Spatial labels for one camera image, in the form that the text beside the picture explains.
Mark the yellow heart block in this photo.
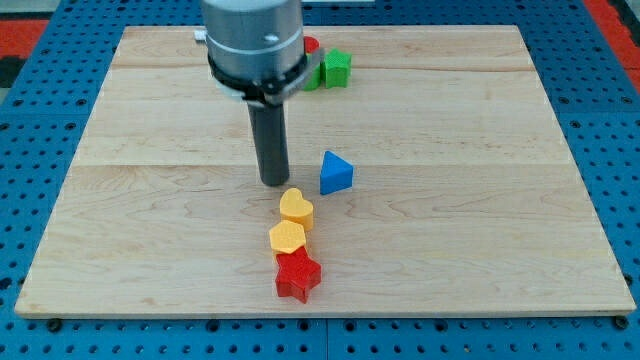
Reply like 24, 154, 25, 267
279, 188, 314, 231

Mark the green star block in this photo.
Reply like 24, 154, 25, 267
321, 48, 352, 88

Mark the yellow hexagon block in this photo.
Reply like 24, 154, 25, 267
268, 220, 307, 257

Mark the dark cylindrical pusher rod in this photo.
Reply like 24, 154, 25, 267
248, 104, 289, 187

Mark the blue triangle block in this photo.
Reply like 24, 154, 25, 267
320, 150, 354, 195

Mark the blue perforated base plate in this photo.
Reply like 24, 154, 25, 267
1, 0, 639, 359

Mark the green round block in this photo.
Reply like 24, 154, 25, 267
303, 53, 322, 92

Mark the red star block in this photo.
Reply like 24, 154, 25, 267
275, 246, 322, 303

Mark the small white block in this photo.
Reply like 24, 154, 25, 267
194, 30, 207, 42

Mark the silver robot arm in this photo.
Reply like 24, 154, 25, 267
201, 0, 325, 187

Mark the wooden board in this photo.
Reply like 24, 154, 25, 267
15, 25, 636, 319

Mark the red round block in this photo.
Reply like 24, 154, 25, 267
304, 36, 321, 54

